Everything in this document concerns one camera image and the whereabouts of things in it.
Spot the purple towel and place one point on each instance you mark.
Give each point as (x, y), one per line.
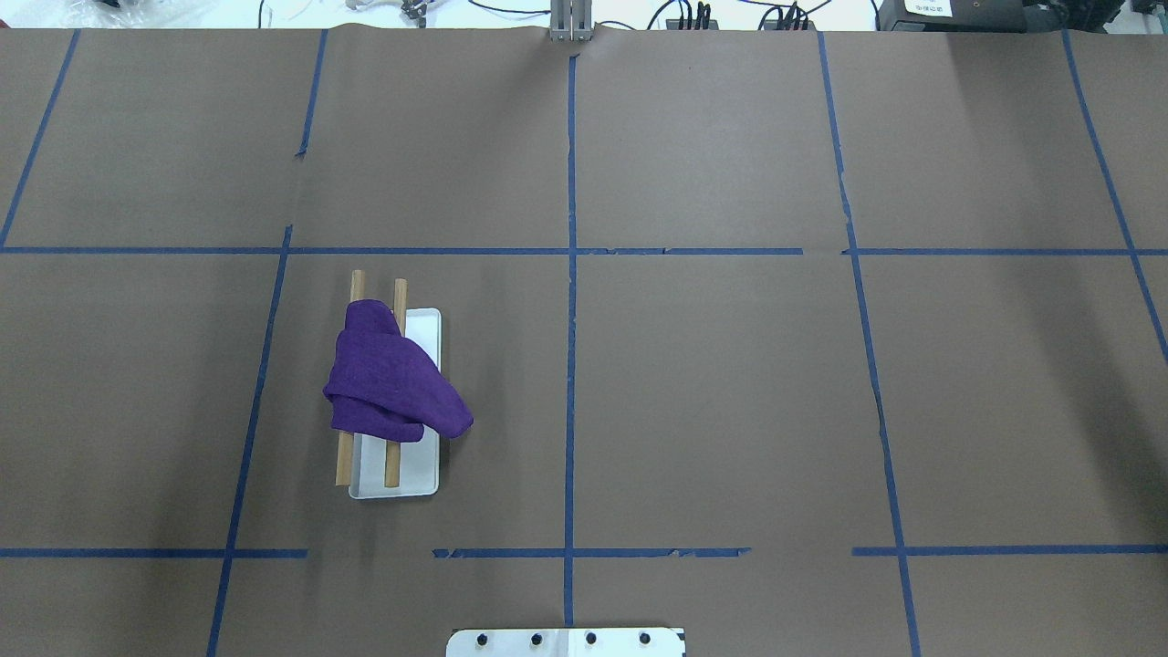
(386, 386)

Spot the white towel rack base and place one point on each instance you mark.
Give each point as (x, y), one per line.
(420, 462)

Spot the wooden rack rod outer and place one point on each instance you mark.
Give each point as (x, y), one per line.
(345, 442)

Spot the aluminium frame post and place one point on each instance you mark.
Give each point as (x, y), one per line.
(571, 21)

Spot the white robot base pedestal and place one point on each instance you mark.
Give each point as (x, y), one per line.
(615, 641)

